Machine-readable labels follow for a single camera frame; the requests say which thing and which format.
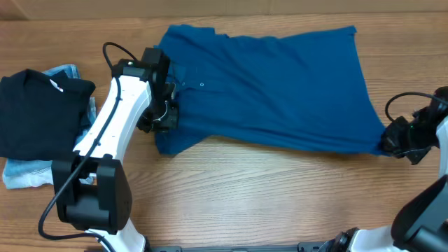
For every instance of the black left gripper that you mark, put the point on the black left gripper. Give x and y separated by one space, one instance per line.
169 117

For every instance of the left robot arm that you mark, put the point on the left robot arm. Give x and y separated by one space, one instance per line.
91 189

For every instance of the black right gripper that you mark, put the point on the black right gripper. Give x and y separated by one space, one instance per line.
392 136

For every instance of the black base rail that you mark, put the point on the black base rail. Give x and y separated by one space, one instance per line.
300 247

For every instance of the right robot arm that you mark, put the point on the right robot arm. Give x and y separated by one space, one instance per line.
421 225

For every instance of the blue polo shirt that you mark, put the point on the blue polo shirt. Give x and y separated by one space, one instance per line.
305 92

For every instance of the folded black shirt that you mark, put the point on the folded black shirt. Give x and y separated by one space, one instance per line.
41 115

